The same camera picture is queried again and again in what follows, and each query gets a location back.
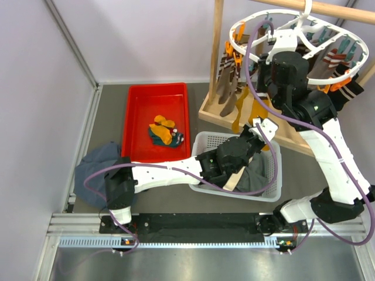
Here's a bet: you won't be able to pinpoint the white round clip hanger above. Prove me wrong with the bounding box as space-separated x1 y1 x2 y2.
229 0 369 88

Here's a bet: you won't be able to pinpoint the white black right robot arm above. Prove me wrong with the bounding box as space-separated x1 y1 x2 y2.
257 51 374 232

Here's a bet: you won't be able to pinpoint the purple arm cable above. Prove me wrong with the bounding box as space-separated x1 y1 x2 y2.
84 122 278 252
245 20 375 246

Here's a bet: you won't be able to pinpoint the black sock on hanger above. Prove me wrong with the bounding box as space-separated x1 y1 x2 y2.
328 74 364 112

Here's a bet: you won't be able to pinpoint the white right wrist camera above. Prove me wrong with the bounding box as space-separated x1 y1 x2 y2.
267 29 298 60

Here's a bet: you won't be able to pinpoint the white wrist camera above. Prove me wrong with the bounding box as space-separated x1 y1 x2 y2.
267 29 298 60
250 118 279 141

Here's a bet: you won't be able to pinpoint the blue grey cloth pile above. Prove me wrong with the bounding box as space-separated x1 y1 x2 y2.
74 142 121 209

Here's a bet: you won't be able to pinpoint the grey garment in basket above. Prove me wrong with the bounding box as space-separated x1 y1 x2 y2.
234 153 268 196

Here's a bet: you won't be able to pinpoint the orange clothes peg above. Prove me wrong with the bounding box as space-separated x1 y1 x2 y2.
233 22 250 45
224 41 243 67

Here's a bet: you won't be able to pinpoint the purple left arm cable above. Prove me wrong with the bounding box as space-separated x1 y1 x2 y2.
84 122 278 252

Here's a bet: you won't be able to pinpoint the brown white striped sock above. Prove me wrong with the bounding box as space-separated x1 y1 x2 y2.
216 51 243 117

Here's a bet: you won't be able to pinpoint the wooden drying rack frame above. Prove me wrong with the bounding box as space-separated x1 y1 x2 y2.
199 1 374 156

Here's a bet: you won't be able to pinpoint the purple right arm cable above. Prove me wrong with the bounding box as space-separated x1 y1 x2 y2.
245 20 375 246

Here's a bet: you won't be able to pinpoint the teal sock with print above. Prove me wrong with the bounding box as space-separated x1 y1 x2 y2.
148 128 168 146

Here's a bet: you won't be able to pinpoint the white perforated laundry basket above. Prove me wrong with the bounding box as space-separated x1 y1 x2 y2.
189 131 282 203

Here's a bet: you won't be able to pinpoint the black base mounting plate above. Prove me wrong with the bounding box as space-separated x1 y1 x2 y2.
99 213 282 243

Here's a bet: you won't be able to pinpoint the grey sock red stripes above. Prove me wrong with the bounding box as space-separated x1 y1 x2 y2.
308 49 347 87

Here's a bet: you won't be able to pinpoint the black garment with beige band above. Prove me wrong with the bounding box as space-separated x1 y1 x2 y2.
200 149 253 191

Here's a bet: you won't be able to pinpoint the red plastic tray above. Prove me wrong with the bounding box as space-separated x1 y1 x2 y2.
121 83 191 163

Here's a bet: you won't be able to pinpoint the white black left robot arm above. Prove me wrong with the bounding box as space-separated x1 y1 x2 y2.
104 126 275 232

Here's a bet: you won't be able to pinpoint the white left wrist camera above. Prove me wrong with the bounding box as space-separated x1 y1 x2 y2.
250 118 279 141

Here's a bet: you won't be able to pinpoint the silver slotted cable duct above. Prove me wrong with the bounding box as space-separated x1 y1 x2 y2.
59 237 294 249

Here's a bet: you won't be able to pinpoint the mustard yellow sock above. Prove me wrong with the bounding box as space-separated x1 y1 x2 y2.
149 115 175 145
248 98 268 126

